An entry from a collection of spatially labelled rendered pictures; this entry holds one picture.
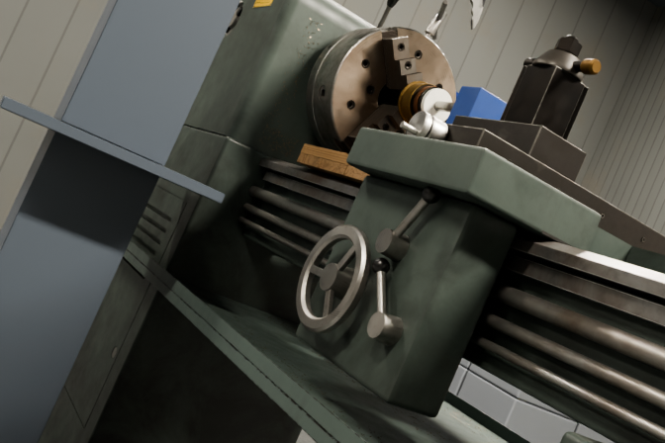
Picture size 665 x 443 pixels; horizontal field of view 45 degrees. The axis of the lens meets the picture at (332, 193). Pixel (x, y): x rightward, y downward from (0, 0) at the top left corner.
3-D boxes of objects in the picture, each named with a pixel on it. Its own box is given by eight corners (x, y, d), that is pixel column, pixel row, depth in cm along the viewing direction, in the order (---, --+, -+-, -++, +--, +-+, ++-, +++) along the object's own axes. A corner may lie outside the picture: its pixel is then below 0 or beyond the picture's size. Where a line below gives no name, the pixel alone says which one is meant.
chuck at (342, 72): (285, 116, 173) (364, -2, 177) (386, 194, 188) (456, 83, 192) (304, 119, 165) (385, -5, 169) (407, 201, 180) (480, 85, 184)
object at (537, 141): (443, 142, 132) (455, 114, 132) (487, 167, 136) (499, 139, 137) (527, 157, 114) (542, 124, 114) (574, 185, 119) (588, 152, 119)
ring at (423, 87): (402, 72, 168) (427, 73, 160) (434, 92, 173) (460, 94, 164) (384, 113, 168) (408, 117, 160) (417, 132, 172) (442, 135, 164)
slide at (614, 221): (399, 144, 123) (411, 118, 123) (581, 243, 144) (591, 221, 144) (471, 159, 107) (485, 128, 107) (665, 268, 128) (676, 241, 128)
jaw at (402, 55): (378, 88, 175) (371, 33, 173) (397, 84, 178) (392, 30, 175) (405, 90, 166) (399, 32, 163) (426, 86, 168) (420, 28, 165)
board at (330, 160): (296, 161, 161) (304, 142, 161) (428, 226, 178) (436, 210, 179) (371, 183, 135) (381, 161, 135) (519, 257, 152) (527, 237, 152)
